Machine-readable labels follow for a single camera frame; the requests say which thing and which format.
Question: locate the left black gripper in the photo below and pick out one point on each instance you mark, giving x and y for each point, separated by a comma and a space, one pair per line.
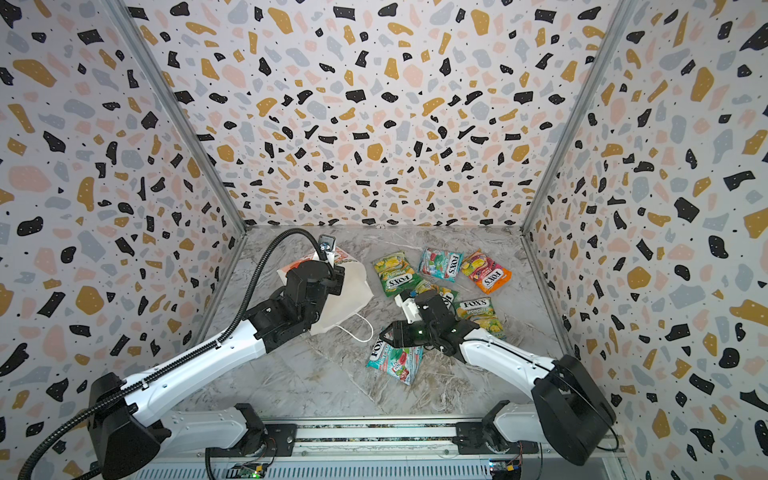
337, 271

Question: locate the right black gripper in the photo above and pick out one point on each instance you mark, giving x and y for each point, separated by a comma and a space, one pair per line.
405, 332

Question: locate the white paper gift bag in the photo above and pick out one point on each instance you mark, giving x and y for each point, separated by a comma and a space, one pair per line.
356, 294

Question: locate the green Fox's spring tea packet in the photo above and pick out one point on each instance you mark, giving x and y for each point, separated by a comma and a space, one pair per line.
396, 274

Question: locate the teal Fox's candy packet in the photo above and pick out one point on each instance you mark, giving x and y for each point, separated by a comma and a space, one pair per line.
440, 264

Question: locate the orange Fox's fruits candy packet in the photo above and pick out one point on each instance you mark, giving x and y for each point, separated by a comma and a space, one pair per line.
484, 272

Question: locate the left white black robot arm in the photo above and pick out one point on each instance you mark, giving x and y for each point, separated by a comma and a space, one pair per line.
134, 430

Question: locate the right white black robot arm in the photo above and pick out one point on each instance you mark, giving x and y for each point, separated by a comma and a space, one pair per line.
570, 414

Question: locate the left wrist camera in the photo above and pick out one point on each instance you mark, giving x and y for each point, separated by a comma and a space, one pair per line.
327, 247

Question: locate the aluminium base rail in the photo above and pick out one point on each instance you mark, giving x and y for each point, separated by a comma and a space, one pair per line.
388, 448

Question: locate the left metal corner post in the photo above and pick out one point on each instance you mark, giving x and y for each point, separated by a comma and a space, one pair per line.
122, 20

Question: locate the metal corner post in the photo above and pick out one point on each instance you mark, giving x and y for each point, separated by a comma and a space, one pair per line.
122, 20
616, 26

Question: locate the right metal corner post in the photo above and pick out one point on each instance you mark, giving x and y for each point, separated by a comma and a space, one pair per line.
616, 26

